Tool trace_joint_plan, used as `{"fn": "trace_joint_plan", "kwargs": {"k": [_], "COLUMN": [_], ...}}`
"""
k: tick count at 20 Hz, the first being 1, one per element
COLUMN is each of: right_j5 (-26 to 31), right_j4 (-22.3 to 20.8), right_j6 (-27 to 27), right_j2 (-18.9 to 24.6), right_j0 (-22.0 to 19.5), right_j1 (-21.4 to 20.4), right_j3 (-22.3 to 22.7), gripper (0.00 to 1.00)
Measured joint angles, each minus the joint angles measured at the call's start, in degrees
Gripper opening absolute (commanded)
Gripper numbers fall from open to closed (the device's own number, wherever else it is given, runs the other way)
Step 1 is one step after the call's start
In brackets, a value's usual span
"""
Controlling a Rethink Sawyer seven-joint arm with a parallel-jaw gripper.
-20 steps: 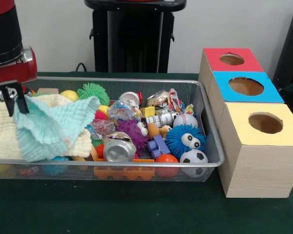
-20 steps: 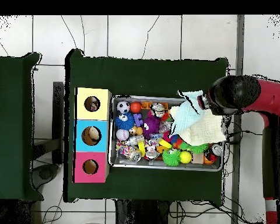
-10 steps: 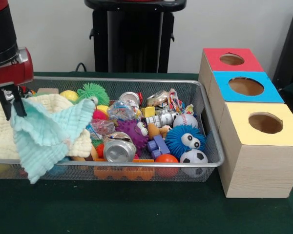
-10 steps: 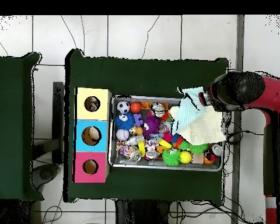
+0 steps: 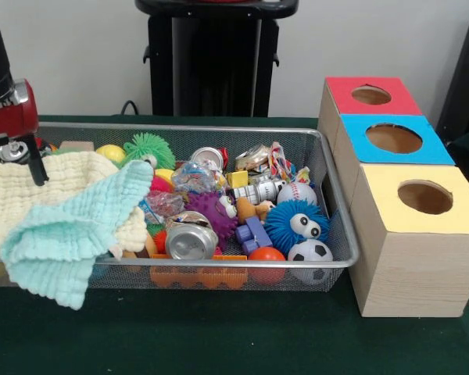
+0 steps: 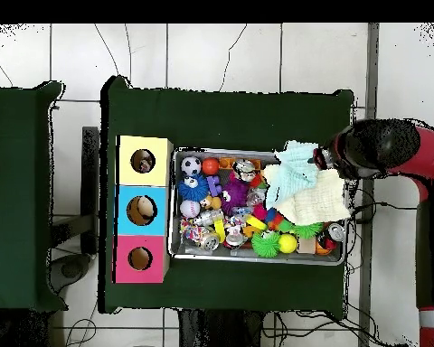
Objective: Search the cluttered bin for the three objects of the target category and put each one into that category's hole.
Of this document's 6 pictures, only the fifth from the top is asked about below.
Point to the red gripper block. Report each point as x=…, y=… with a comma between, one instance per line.
x=11, y=119

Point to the orange ball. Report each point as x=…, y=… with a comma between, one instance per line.
x=266, y=254

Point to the crushed silver can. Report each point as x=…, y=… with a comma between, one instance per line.
x=189, y=242

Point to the small soccer ball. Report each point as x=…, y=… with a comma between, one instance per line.
x=310, y=250

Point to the red white patterned cloth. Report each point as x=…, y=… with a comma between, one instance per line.
x=279, y=156

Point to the small baseball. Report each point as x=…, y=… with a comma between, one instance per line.
x=297, y=193

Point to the purple spiky ball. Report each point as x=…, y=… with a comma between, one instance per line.
x=207, y=211

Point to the dark green table cloth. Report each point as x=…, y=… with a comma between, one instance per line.
x=219, y=336

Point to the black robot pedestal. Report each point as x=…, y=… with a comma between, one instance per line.
x=203, y=78

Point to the blue spiky toy with eyes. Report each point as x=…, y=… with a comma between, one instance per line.
x=281, y=224

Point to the blue toy car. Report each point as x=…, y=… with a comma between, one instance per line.
x=254, y=236

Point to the green spiky ball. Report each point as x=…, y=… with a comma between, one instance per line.
x=148, y=145

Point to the cream waffle cloth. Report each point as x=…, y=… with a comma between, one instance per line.
x=15, y=211

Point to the mint waffle cloth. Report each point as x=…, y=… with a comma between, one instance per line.
x=62, y=234

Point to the wooden box with three holes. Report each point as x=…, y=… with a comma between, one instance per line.
x=414, y=265

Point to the clear mesh bin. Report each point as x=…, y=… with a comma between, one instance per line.
x=121, y=279

